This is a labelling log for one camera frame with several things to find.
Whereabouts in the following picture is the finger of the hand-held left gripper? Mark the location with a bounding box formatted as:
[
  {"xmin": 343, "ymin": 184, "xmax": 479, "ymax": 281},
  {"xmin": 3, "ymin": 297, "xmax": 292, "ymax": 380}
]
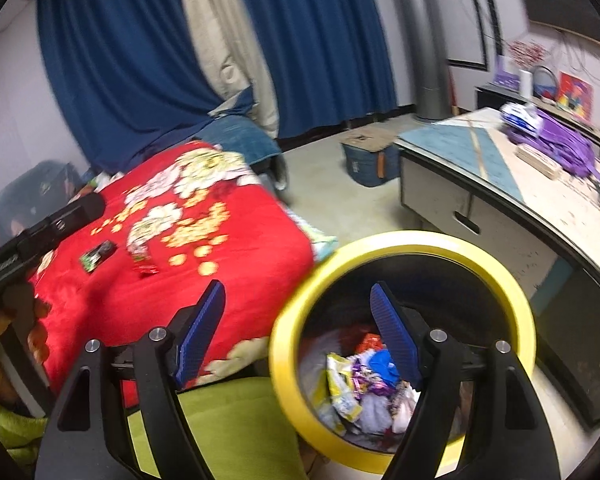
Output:
[{"xmin": 47, "ymin": 194, "xmax": 106, "ymax": 246}]

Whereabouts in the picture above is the white plastic bag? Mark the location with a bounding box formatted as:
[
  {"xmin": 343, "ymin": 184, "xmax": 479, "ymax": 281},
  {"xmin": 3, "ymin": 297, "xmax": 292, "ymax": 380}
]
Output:
[{"xmin": 352, "ymin": 390, "xmax": 421, "ymax": 436}]

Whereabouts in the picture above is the red floral blanket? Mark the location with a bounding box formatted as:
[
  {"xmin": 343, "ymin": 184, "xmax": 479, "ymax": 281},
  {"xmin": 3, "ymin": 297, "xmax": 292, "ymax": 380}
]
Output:
[{"xmin": 27, "ymin": 141, "xmax": 316, "ymax": 406}]

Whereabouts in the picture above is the green cloth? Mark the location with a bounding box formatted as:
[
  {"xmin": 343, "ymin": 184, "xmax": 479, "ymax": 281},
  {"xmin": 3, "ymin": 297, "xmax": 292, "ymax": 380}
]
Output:
[{"xmin": 0, "ymin": 377, "xmax": 306, "ymax": 480}]

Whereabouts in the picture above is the yellow round bin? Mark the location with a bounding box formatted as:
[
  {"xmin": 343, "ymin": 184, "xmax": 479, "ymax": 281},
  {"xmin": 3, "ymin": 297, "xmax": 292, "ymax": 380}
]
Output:
[{"xmin": 269, "ymin": 231, "xmax": 537, "ymax": 476}]

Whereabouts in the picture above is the blue towel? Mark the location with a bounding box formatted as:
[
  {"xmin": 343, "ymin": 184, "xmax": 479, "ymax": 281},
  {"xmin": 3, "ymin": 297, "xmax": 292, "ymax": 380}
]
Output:
[{"xmin": 195, "ymin": 115, "xmax": 283, "ymax": 171}]

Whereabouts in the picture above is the black green wrapper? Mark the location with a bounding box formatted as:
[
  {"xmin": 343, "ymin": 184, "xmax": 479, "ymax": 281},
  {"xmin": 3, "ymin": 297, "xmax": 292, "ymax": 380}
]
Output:
[{"xmin": 79, "ymin": 240, "xmax": 118, "ymax": 273}]

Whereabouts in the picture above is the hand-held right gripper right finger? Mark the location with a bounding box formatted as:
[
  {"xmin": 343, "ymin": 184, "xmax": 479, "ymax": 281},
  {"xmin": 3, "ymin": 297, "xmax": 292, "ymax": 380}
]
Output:
[{"xmin": 370, "ymin": 282, "xmax": 561, "ymax": 480}]

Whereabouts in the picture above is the colourful painting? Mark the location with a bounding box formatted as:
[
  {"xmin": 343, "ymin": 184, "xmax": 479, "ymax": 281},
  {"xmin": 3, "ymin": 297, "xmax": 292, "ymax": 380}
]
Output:
[{"xmin": 557, "ymin": 71, "xmax": 595, "ymax": 120}]

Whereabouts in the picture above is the red crinkled wrapper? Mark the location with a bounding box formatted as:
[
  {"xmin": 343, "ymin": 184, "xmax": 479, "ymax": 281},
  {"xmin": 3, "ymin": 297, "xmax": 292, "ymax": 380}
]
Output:
[{"xmin": 352, "ymin": 330, "xmax": 386, "ymax": 356}]

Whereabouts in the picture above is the purple candy wrapper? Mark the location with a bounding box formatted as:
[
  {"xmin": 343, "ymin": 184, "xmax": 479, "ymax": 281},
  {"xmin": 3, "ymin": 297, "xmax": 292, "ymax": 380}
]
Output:
[{"xmin": 352, "ymin": 365, "xmax": 396, "ymax": 398}]

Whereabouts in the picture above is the cardboard piece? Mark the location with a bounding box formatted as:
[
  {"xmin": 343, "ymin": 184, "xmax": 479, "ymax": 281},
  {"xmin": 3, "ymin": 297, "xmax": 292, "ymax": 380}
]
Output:
[{"xmin": 340, "ymin": 127, "xmax": 396, "ymax": 153}]

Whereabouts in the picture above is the person's left hand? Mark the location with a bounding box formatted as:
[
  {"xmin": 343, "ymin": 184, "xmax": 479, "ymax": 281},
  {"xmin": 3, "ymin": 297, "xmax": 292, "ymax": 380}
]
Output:
[{"xmin": 0, "ymin": 285, "xmax": 51, "ymax": 401}]

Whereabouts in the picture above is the grey bag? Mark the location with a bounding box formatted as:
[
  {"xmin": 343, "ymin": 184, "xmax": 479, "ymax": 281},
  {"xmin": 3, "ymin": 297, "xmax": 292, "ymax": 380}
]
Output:
[{"xmin": 0, "ymin": 160, "xmax": 88, "ymax": 241}]

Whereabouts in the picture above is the blue curtain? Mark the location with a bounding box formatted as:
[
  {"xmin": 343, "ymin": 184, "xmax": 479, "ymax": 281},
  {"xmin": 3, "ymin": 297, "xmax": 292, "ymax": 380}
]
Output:
[
  {"xmin": 230, "ymin": 0, "xmax": 398, "ymax": 138},
  {"xmin": 36, "ymin": 0, "xmax": 253, "ymax": 173}
]

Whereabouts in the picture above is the purple box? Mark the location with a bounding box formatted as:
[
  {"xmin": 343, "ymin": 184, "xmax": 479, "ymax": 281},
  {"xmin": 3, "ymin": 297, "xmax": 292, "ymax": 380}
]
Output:
[{"xmin": 494, "ymin": 56, "xmax": 518, "ymax": 92}]

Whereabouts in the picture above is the beige curtain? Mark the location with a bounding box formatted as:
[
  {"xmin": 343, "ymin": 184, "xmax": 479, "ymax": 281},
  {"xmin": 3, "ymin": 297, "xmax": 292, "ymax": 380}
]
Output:
[{"xmin": 175, "ymin": 0, "xmax": 281, "ymax": 138}]

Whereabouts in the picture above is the white vase with pink flowers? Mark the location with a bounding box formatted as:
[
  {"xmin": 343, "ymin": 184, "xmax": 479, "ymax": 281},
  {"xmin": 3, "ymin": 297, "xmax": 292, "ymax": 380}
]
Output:
[{"xmin": 507, "ymin": 40, "xmax": 548, "ymax": 98}]

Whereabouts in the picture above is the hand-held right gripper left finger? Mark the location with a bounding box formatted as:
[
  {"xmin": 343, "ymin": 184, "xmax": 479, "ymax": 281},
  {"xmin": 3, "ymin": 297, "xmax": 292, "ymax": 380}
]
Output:
[{"xmin": 34, "ymin": 280, "xmax": 227, "ymax": 480}]

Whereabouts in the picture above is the low table with drawers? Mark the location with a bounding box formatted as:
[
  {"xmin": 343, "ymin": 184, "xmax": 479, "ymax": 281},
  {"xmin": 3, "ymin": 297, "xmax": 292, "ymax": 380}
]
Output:
[{"xmin": 395, "ymin": 106, "xmax": 600, "ymax": 428}]

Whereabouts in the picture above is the white blue tissue pack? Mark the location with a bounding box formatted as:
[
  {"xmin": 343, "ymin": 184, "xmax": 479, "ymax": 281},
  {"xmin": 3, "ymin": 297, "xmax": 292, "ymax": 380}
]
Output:
[{"xmin": 500, "ymin": 102, "xmax": 541, "ymax": 133}]

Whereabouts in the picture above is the yellow white snack packet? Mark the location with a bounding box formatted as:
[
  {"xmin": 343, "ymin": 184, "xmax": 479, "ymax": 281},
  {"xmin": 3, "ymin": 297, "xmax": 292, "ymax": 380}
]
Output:
[{"xmin": 325, "ymin": 352, "xmax": 363, "ymax": 423}]

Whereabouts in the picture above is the light patterned sheet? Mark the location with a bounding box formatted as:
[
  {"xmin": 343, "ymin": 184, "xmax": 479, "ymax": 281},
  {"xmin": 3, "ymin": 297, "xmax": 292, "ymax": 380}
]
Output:
[{"xmin": 300, "ymin": 220, "xmax": 338, "ymax": 261}]

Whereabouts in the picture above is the purple backpack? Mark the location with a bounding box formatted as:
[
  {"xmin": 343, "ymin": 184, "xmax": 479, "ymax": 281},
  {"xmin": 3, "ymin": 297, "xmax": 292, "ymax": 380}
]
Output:
[{"xmin": 502, "ymin": 110, "xmax": 600, "ymax": 178}]

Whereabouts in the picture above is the beige power strip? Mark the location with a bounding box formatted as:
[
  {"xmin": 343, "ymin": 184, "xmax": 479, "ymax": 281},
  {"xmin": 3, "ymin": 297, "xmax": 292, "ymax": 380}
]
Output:
[{"xmin": 515, "ymin": 144, "xmax": 563, "ymax": 178}]

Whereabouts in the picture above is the round ring ornament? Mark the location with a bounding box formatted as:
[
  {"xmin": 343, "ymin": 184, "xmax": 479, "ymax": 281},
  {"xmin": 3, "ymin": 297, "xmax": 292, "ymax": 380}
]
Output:
[{"xmin": 531, "ymin": 65, "xmax": 558, "ymax": 102}]

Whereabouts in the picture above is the blue crinkled wrapper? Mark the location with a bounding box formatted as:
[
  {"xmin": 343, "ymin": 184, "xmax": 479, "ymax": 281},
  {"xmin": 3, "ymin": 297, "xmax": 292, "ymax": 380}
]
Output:
[{"xmin": 370, "ymin": 350, "xmax": 401, "ymax": 386}]

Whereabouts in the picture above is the silver duct pipe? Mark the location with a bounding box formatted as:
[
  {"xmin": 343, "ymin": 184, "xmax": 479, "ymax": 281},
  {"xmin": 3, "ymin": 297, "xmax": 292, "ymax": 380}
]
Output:
[{"xmin": 385, "ymin": 0, "xmax": 453, "ymax": 123}]

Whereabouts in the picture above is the blue storage box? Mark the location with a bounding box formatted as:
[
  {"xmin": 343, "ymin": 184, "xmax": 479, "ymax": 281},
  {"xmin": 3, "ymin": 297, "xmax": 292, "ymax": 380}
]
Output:
[{"xmin": 341, "ymin": 130, "xmax": 402, "ymax": 188}]

